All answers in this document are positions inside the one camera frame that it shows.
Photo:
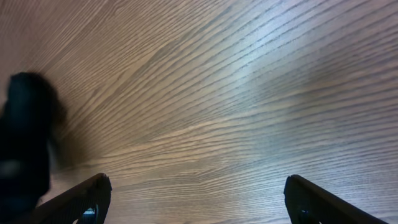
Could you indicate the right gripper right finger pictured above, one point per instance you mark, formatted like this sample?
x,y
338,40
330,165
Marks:
x,y
308,203

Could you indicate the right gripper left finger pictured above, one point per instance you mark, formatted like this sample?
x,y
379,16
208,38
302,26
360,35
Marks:
x,y
87,202

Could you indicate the black t-shirt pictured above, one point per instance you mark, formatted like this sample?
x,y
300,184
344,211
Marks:
x,y
26,124

